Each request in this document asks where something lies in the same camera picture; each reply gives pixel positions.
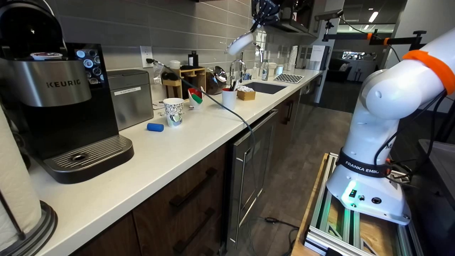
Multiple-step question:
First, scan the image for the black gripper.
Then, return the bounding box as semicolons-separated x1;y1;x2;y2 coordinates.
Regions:
252;0;283;32

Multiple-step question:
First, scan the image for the white patterned paper cup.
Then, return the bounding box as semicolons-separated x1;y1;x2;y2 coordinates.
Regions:
162;97;185;128

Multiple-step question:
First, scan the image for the chrome faucet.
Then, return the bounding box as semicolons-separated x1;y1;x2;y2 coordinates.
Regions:
229;52;260;89

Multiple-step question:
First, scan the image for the grey drying mat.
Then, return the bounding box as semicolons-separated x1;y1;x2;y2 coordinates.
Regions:
273;73;304;86

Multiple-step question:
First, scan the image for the dark counter sink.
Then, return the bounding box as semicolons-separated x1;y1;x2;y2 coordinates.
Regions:
243;81;289;96

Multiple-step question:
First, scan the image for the wooden packet box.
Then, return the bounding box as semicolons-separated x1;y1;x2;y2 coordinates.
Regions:
236;87;257;103

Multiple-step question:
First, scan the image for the black jar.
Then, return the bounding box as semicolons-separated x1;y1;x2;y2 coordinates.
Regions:
186;50;201;70

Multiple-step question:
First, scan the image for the wooden organizer rack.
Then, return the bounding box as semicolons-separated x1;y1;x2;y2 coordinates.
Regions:
162;67;209;101

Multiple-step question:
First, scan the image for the small blue object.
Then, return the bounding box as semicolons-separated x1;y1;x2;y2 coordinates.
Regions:
145;123;166;134

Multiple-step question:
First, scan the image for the silver metal box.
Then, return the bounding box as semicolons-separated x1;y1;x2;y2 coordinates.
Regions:
107;69;155;133

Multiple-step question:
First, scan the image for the stainless steel dishwasher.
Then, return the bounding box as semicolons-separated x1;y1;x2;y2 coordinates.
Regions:
226;110;279;251

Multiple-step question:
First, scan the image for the wooden board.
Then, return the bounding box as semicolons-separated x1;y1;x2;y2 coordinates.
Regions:
290;153;331;256

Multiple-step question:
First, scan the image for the black silver Keurig coffee machine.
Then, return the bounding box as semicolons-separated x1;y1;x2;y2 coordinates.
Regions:
0;0;135;185

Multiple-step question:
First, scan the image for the wooden drawer cabinet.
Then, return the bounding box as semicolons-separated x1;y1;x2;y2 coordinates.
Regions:
70;145;230;256

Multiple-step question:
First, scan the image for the white paper towel roll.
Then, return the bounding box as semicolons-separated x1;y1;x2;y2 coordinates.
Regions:
0;106;44;253

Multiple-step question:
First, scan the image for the dark paper towel holder base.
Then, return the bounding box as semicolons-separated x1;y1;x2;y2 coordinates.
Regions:
0;199;60;256

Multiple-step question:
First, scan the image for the black power cable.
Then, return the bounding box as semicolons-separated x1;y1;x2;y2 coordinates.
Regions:
145;57;256;135

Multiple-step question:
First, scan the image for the white wall outlet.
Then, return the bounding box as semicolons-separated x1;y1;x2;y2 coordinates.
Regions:
139;46;155;69

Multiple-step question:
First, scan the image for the black drawer handle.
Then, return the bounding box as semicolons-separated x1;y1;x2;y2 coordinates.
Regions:
168;167;219;214
172;207;218;256

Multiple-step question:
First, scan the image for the black floor cable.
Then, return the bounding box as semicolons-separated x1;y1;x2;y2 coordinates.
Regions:
263;217;302;251

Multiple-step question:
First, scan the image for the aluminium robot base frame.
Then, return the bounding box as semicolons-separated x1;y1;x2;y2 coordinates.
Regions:
303;153;418;256

